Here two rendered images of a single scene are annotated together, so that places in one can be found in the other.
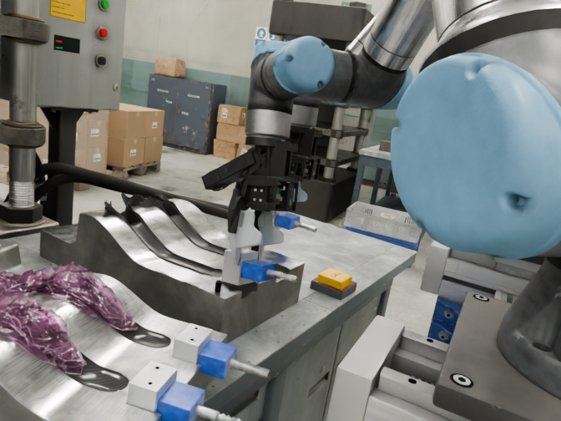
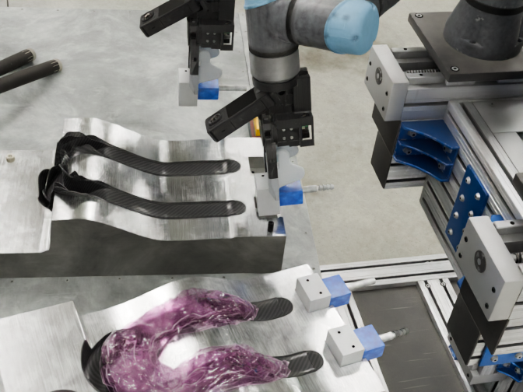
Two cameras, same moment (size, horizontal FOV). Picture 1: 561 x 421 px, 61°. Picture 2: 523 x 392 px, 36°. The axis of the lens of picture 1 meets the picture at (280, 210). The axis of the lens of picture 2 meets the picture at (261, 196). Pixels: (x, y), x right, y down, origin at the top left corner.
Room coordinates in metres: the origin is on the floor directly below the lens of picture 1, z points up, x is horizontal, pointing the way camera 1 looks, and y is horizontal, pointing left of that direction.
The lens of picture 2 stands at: (0.02, 0.71, 1.81)
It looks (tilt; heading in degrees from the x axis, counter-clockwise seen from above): 42 degrees down; 319
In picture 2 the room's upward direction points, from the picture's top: 7 degrees clockwise
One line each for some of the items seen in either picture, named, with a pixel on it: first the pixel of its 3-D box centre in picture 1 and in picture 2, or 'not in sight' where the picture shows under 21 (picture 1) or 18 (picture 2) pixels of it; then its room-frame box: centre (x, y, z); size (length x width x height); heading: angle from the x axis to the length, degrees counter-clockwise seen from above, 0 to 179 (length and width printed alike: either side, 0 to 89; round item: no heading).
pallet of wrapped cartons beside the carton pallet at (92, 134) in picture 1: (37, 130); not in sight; (4.55, 2.45, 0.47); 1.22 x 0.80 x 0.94; 73
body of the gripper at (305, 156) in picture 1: (297, 153); (208, 14); (1.06, -0.02, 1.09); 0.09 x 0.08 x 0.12; 60
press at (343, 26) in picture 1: (324, 112); not in sight; (5.44, -0.31, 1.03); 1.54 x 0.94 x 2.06; 159
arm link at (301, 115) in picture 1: (300, 116); not in sight; (1.07, -0.01, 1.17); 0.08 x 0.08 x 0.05
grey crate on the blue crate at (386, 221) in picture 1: (384, 221); not in sight; (3.86, -0.87, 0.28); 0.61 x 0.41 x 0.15; 69
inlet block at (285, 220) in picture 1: (290, 221); (212, 87); (1.06, -0.03, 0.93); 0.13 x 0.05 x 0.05; 60
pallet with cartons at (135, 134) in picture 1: (100, 134); not in sight; (5.54, 2.22, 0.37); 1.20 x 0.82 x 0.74; 77
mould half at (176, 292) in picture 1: (169, 249); (133, 194); (0.93, 0.22, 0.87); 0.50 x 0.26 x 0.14; 60
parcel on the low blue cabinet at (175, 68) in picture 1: (170, 67); not in sight; (8.02, 2.14, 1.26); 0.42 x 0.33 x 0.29; 69
